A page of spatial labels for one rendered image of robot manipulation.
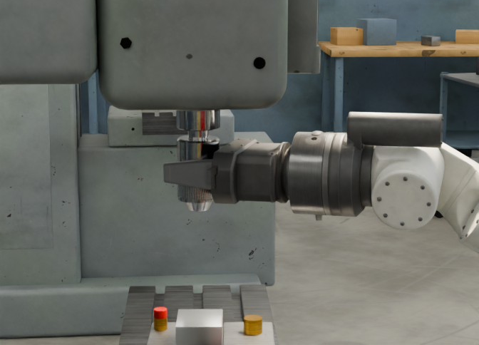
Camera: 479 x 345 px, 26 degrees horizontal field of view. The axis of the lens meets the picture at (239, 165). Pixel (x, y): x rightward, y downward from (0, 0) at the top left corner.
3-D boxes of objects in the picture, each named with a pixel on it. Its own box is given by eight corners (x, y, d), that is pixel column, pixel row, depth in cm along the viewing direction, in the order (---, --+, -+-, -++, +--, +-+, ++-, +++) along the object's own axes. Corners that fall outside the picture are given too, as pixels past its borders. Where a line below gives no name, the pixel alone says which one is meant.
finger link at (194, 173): (165, 157, 112) (220, 159, 110) (165, 186, 113) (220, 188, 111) (160, 160, 111) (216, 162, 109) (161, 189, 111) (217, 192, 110)
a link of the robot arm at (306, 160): (240, 120, 118) (344, 122, 115) (241, 202, 120) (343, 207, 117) (208, 137, 106) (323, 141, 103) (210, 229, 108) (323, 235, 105)
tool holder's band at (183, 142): (172, 144, 115) (172, 135, 115) (212, 142, 116) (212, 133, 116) (182, 151, 110) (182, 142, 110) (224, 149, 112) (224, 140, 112)
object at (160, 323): (167, 326, 124) (167, 306, 124) (167, 331, 123) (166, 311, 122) (154, 326, 124) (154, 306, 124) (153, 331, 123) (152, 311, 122)
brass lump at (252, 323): (261, 328, 123) (261, 314, 123) (262, 335, 121) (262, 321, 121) (243, 328, 123) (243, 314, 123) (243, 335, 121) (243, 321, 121)
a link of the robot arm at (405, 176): (341, 194, 116) (445, 199, 113) (323, 237, 106) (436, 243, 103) (338, 98, 111) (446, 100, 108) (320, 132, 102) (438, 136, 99)
